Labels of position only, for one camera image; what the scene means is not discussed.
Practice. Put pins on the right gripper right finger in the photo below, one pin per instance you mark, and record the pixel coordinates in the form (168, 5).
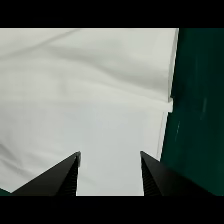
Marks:
(163, 181)

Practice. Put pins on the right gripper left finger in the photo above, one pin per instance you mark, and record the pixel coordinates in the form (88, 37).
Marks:
(60, 180)

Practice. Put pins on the white T-shirt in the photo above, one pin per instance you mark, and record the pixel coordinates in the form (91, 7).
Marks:
(86, 100)

